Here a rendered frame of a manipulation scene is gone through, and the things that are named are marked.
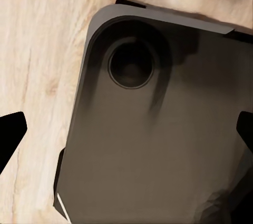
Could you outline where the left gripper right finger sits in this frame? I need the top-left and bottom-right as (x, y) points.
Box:
(236, 111), (253, 154)

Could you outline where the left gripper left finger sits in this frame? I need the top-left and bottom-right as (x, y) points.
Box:
(0, 111), (27, 175)

